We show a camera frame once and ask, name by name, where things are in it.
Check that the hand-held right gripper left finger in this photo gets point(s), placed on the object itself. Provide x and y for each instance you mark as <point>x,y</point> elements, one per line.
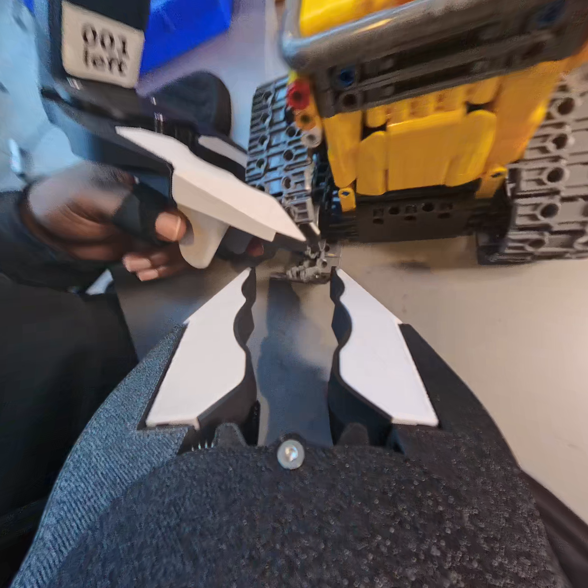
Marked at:
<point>202,367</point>

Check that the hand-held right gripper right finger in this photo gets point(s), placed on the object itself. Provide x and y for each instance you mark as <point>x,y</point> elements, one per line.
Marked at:
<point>381,367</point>

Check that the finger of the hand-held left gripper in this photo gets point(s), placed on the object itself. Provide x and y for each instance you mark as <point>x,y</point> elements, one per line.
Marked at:
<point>223,148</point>
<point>216,193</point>

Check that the grey toy track belt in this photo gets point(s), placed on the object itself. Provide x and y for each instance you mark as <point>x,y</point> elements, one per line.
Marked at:
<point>275,151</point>
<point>551,206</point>

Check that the yellow building-block toy vehicle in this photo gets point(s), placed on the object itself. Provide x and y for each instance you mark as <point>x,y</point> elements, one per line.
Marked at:
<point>427,151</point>

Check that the grey desk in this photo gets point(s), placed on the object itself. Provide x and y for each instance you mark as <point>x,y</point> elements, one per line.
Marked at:
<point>482,344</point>

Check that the person's left hand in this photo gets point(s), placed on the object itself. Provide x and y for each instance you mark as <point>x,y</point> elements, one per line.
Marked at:
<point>73,216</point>

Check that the blue plastic storage bin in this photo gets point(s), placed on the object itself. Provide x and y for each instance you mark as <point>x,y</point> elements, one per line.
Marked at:
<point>183,32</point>

